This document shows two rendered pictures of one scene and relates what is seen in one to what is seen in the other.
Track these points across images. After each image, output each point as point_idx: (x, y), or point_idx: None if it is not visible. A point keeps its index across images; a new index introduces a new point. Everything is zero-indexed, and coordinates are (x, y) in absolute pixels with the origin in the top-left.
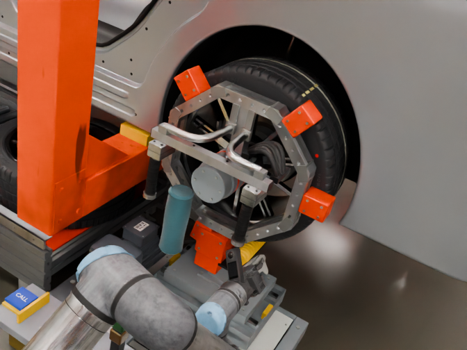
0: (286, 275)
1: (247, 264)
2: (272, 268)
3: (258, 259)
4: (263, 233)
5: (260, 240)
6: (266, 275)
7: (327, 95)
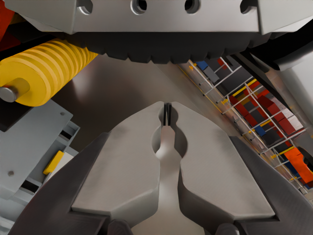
0: (70, 103)
1: (123, 172)
2: (56, 94)
3: (201, 140)
4: (169, 12)
5: (99, 48)
6: (59, 108)
7: None
